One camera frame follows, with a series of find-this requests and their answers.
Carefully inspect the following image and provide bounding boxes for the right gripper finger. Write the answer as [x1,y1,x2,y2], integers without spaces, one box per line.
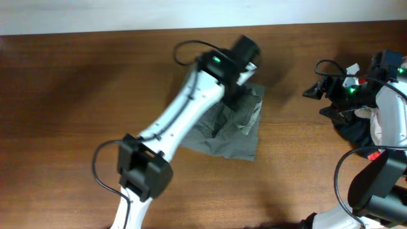
[319,106,353,123]
[302,81,326,100]

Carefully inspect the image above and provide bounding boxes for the grey shorts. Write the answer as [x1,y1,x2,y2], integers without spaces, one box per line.
[181,82,265,162]

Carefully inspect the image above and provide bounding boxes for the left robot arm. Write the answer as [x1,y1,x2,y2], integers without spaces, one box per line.
[112,36,260,228]

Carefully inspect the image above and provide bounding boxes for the black garment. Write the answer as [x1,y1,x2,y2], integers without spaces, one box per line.
[332,118,375,148]

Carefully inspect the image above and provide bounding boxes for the beige crumpled garment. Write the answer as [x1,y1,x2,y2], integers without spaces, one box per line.
[354,108,382,146]

